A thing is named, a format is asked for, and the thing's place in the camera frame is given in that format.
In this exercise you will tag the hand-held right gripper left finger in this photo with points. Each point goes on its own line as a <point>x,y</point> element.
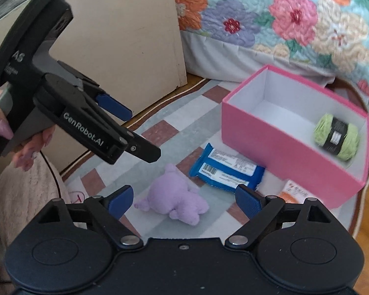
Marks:
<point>122,201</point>

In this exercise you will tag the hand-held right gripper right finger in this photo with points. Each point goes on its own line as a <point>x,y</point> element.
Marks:
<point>247,200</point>

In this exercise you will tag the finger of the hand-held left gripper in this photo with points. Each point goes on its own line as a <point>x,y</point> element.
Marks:
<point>144,152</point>
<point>115,107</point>

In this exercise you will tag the clear orange-labelled plastic case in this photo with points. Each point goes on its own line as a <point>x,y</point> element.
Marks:
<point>295,192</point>

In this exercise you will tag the purple plush toy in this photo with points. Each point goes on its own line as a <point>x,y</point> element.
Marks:
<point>175,196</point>

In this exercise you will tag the blue wipes packet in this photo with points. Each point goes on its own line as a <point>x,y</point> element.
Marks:
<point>203,167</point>

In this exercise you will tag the pink cardboard box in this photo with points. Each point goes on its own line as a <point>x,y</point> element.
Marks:
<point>264,147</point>

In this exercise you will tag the person's left hand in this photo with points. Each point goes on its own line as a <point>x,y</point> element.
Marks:
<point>27,153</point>

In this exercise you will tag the checkered rug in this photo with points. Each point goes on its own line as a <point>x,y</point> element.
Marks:
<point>166,132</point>

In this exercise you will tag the beige wooden cabinet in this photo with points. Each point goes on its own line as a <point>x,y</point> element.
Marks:
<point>120,37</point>

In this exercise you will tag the green yarn ball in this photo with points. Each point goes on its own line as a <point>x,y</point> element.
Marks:
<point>323,127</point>

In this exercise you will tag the floral quilt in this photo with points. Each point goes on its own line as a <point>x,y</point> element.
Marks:
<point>264,9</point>

